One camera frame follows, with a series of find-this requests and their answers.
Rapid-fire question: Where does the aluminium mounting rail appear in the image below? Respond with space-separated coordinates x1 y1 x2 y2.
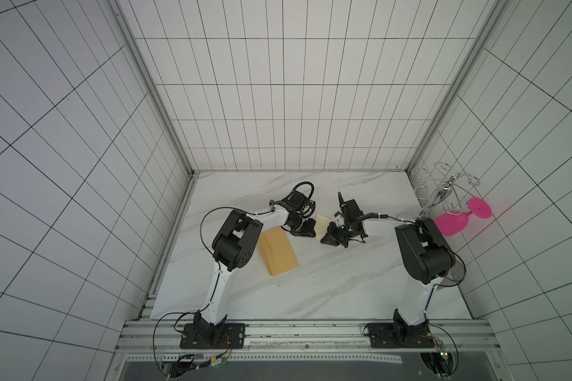
116 319 500 357

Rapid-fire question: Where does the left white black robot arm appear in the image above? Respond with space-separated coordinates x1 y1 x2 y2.
193 181 316 346

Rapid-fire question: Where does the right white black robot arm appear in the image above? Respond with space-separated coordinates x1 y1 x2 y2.
321 193 456 348

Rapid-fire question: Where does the chrome wire glass rack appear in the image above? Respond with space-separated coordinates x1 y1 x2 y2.
409 162 481 219

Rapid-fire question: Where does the pink plastic wine glass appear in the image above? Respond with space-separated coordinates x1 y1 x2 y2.
434 198 492 237

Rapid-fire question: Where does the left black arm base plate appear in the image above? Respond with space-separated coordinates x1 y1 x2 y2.
180 323 246 349

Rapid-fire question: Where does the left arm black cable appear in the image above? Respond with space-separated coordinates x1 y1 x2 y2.
199 205 273 258

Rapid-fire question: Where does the tan kraft envelope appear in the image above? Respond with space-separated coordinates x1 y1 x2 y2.
257 227 300 277

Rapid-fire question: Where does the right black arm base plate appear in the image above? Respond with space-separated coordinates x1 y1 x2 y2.
362 322 435 349

